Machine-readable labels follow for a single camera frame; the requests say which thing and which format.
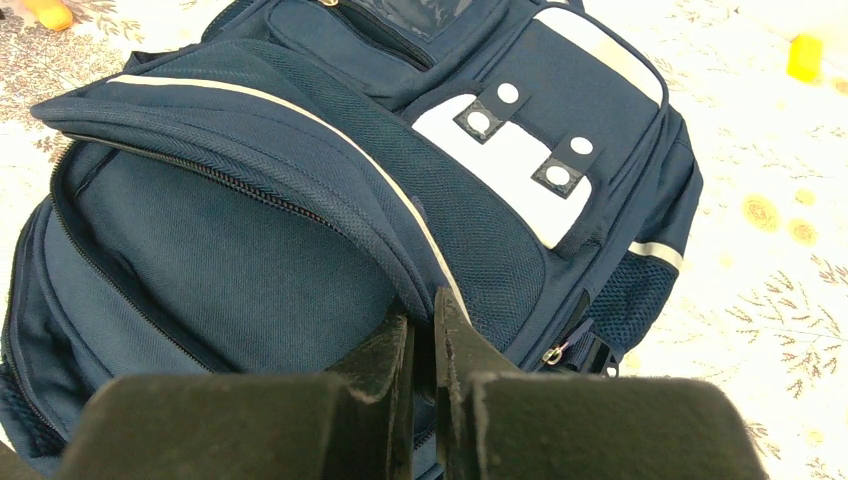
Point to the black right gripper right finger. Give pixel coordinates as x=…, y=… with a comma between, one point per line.
x=495, y=421

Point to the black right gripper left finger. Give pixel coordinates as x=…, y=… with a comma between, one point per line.
x=353, y=421

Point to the navy blue backpack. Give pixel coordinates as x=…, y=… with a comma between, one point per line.
x=255, y=202

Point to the yellow block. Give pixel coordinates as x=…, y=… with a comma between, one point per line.
x=805, y=58

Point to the orange yellow highlighter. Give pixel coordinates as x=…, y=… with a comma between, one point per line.
x=52, y=14

